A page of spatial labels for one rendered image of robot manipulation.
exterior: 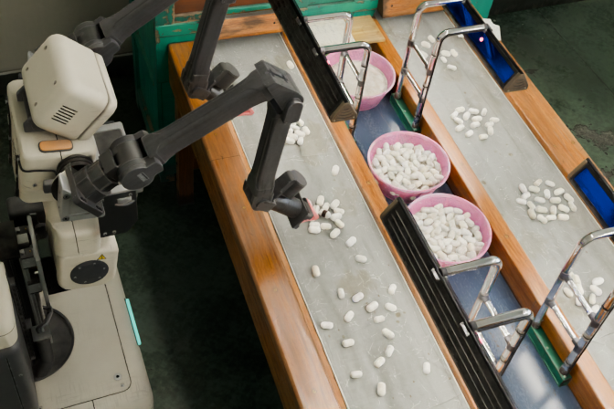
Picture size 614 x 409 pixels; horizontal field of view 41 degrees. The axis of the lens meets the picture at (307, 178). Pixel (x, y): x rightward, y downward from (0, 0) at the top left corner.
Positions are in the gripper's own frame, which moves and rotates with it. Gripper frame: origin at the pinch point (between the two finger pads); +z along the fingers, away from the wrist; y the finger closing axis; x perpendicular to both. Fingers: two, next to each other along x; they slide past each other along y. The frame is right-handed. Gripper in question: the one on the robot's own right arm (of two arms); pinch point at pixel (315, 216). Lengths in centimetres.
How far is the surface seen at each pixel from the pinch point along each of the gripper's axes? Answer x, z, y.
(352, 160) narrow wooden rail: -10.1, 19.3, 23.0
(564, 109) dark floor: -53, 185, 96
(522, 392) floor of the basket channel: -14, 39, -60
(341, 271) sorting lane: 3.7, 7.6, -14.9
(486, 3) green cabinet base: -65, 85, 92
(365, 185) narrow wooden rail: -9.9, 19.2, 11.8
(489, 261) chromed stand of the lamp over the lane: -38, -2, -46
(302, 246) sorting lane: 8.6, 1.7, -3.6
